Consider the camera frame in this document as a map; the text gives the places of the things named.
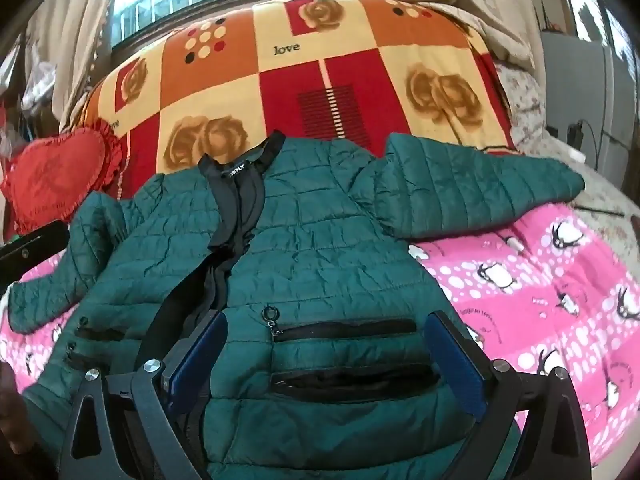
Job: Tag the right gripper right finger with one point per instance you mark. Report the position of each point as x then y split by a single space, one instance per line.
553 443

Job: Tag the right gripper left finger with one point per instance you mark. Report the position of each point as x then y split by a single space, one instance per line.
136 425

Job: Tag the green quilted puffer jacket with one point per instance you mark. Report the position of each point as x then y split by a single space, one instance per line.
419 189

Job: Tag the person's hand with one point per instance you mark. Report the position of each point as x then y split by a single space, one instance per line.
15 423

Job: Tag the red heart ruffled pillow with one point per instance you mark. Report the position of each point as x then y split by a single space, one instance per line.
50 179

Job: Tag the pink penguin fleece blanket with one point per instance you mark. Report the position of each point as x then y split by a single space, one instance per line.
540 299

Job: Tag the floral bed sheet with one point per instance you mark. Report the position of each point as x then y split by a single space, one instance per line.
602 206

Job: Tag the white cabinet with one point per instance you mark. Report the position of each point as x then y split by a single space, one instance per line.
591 102

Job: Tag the red orange rose blanket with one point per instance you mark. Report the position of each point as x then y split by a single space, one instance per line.
323 69

